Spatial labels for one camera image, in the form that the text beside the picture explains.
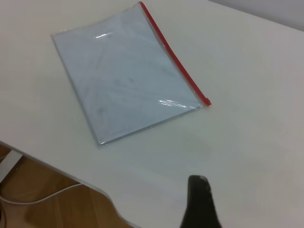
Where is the white table leg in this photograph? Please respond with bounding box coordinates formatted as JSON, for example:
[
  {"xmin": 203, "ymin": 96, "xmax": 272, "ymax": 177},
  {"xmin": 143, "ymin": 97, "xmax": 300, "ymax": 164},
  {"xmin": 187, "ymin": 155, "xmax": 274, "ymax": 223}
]
[{"xmin": 0, "ymin": 152, "xmax": 23, "ymax": 184}]

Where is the white floor cable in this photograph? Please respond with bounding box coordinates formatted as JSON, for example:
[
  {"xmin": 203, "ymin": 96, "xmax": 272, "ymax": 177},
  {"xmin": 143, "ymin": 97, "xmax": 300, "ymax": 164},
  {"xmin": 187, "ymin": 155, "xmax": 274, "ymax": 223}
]
[{"xmin": 0, "ymin": 182, "xmax": 84, "ymax": 205}]

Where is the clear plastic zip bag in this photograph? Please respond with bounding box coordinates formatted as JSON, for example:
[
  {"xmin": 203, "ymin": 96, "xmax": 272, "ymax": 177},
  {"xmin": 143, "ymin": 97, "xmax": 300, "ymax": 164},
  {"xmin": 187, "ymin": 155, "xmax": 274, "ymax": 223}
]
[{"xmin": 50, "ymin": 1, "xmax": 212, "ymax": 149}]

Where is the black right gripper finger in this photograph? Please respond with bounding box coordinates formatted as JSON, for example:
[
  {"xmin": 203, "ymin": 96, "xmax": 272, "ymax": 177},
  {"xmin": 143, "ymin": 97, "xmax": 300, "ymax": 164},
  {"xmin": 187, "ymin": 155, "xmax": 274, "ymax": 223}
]
[{"xmin": 179, "ymin": 174, "xmax": 223, "ymax": 228}]

